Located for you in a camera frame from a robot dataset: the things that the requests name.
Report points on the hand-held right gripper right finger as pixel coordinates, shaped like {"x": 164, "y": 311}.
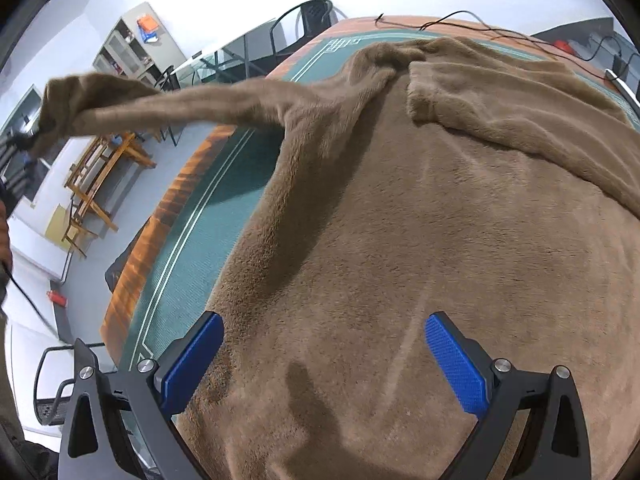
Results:
{"x": 457, "y": 365}

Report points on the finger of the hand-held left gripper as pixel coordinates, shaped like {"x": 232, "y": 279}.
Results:
{"x": 31, "y": 141}

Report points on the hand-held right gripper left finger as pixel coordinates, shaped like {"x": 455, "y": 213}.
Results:
{"x": 192, "y": 360}

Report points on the brown fleece garment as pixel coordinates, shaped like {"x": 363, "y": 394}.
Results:
{"x": 400, "y": 235}

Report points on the wooden chair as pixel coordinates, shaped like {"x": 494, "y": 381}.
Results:
{"x": 80, "y": 210}

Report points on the wooden bench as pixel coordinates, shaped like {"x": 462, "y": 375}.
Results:
{"x": 127, "y": 147}

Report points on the round wooden table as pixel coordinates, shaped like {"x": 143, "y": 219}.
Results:
{"x": 135, "y": 270}

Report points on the grey cabinet with glass doors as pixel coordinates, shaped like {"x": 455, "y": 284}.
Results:
{"x": 125, "y": 50}

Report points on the red cylinder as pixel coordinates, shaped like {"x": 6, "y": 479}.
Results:
{"x": 57, "y": 298}

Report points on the black office chair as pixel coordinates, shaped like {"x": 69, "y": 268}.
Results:
{"x": 50, "y": 405}

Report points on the orange and blue paper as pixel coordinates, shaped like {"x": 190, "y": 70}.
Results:
{"x": 148, "y": 24}

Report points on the green table mat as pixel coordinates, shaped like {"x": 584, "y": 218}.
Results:
{"x": 220, "y": 170}

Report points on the glass desk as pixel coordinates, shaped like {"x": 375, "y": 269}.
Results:
{"x": 225, "y": 55}

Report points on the small red object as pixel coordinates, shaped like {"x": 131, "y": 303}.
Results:
{"x": 564, "y": 46}

